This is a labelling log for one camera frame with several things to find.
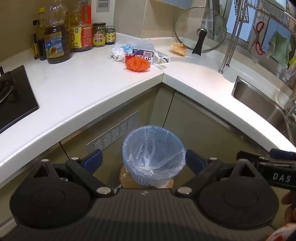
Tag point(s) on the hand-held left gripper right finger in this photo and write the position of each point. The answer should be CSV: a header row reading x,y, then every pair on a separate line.
x,y
194,162

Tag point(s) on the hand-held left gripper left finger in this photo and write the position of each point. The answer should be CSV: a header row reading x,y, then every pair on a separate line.
x,y
92,160

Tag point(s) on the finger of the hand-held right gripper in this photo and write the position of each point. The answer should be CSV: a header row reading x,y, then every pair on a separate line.
x,y
283,154
251,158

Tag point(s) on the clear plastic bin liner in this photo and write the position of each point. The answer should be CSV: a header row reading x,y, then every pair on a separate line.
x,y
152,143

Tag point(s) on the blue mesh trash bin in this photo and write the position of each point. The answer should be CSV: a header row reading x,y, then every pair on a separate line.
x,y
138,179

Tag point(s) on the white foil wrapper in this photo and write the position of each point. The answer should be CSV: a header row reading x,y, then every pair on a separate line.
x,y
117,53

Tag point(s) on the person's right hand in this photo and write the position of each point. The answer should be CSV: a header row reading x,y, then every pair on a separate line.
x,y
289,206

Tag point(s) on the beige cabinet door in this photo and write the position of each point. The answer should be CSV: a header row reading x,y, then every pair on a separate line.
x,y
208,133

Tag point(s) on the metal cabinet vent grille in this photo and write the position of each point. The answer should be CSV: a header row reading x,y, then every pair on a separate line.
x,y
113,133

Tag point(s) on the brown board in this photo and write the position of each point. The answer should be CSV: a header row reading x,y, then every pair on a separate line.
x,y
126,180

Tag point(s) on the red patterned clothing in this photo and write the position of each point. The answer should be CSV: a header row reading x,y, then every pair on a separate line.
x,y
284,233

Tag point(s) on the stainless steel sink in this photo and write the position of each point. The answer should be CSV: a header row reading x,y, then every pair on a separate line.
x,y
256,98

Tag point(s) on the black gas stove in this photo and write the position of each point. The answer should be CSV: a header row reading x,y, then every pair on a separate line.
x,y
20,102

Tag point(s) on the green cloth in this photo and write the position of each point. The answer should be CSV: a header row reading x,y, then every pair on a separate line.
x,y
278,48

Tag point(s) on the orange mesh net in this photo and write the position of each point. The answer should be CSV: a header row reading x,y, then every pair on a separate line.
x,y
137,64

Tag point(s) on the white green medicine box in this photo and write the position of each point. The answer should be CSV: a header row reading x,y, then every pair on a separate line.
x,y
161,57

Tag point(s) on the red scissors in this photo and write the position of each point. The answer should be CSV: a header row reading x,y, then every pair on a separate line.
x,y
258,44

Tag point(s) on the black burner grate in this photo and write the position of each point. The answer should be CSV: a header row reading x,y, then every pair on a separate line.
x,y
7,85

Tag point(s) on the crumpled brown wrapper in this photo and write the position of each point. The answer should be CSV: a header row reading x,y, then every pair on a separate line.
x,y
178,48

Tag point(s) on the blue face mask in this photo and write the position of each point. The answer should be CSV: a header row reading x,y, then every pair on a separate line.
x,y
126,48

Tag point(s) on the white barcode carton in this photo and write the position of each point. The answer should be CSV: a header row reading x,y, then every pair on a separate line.
x,y
144,55

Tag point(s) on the dark oil bottle blue label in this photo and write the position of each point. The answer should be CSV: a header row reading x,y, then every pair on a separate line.
x,y
55,47

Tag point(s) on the steel dish rack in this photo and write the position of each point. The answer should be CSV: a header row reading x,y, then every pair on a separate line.
x,y
233,39

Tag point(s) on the green label sauce jar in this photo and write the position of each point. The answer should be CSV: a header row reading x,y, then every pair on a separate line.
x,y
99,37

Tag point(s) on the yellow cap sauce bottle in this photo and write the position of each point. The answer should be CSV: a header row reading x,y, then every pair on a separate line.
x,y
41,47

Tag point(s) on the small dark lid jar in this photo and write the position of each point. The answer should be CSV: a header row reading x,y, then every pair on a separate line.
x,y
110,36

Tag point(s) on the glass pot lid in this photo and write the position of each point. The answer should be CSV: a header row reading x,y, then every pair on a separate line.
x,y
200,25

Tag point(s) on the grey wall vent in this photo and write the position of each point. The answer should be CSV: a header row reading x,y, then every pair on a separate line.
x,y
102,5

